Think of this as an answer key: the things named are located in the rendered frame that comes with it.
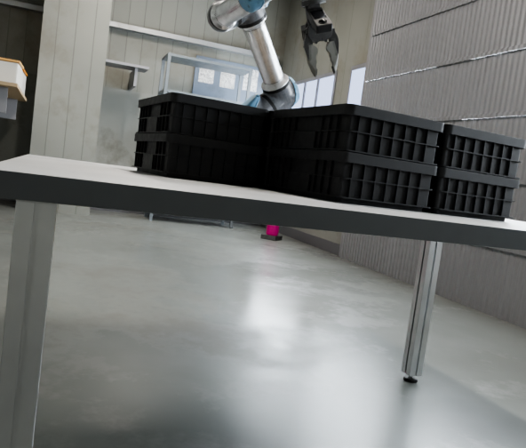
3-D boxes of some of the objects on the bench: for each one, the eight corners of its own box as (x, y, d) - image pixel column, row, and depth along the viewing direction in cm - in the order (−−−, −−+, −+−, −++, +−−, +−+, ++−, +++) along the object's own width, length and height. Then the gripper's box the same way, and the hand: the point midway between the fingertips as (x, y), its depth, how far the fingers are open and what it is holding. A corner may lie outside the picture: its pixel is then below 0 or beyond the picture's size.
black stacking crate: (129, 169, 192) (133, 133, 191) (213, 180, 206) (217, 146, 205) (163, 177, 157) (168, 132, 156) (261, 188, 170) (266, 148, 169)
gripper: (328, -2, 172) (338, 71, 178) (289, 5, 170) (299, 78, 177) (337, -5, 164) (346, 71, 170) (295, 2, 162) (306, 79, 168)
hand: (324, 70), depth 170 cm, fingers open, 5 cm apart
